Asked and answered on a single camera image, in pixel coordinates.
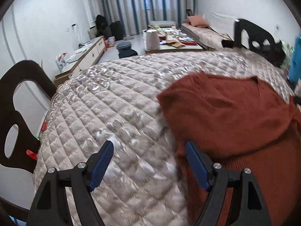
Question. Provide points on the low wooden coffee table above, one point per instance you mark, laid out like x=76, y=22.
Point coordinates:
x=170, y=41

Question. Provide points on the white low TV cabinet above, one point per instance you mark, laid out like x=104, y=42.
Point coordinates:
x=88, y=56

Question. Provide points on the blue white striped curtains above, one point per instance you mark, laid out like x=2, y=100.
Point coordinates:
x=135, y=16

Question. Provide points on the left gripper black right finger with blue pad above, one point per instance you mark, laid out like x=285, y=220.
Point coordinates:
x=247, y=207

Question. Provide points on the black chair far side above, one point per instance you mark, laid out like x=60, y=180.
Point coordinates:
x=260, y=42

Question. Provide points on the pink cushion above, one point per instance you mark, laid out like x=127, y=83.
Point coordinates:
x=198, y=21

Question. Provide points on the dark blue round stool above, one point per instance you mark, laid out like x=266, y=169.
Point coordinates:
x=125, y=50

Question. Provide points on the beige quilted table cover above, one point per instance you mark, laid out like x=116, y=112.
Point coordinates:
x=117, y=101

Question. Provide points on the blue thermos jug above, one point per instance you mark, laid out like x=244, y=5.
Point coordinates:
x=294, y=70

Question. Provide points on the white electric kettle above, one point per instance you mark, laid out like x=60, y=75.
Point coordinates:
x=151, y=39

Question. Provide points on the sofa with floral cover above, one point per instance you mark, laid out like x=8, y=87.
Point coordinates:
x=221, y=27

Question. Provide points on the rust red knit sweater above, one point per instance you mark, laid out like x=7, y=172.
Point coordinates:
x=239, y=123

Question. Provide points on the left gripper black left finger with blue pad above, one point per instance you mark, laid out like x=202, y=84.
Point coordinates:
x=52, y=202

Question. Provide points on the black suitcase by curtain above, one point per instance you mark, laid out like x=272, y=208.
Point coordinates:
x=117, y=30

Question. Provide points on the black chair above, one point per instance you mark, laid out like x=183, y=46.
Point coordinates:
x=260, y=42
x=25, y=70

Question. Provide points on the red snack tray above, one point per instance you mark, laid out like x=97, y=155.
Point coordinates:
x=189, y=43

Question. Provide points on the black chair near left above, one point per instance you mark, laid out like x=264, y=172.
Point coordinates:
x=25, y=70

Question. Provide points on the white box on cabinet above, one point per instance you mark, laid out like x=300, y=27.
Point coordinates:
x=61, y=61

